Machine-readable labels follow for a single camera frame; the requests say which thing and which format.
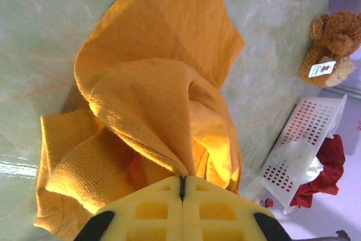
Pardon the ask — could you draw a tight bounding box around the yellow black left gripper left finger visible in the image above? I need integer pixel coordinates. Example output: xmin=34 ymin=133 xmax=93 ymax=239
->
xmin=74 ymin=176 xmax=184 ymax=241

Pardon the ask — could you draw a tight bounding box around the white teddy hang tag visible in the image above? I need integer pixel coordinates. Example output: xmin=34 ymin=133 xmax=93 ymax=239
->
xmin=307 ymin=60 xmax=337 ymax=78

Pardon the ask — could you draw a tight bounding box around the red t-shirt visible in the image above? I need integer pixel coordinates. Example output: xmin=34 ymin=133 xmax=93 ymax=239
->
xmin=289 ymin=133 xmax=346 ymax=209

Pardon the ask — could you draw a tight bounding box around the brown teddy bear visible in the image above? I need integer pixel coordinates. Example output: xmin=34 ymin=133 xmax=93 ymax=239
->
xmin=299 ymin=11 xmax=361 ymax=88

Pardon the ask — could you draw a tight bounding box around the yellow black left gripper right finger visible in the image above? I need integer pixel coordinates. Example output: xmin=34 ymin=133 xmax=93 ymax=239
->
xmin=182 ymin=176 xmax=291 ymax=241

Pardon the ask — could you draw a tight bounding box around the yellow t-shirt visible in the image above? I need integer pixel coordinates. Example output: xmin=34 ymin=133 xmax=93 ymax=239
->
xmin=33 ymin=0 xmax=246 ymax=238

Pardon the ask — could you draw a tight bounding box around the white plastic laundry basket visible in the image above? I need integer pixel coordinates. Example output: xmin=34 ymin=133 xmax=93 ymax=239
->
xmin=255 ymin=94 xmax=348 ymax=215

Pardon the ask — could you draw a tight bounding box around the white cloth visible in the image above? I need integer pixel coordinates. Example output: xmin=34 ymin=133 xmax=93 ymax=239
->
xmin=303 ymin=155 xmax=325 ymax=185

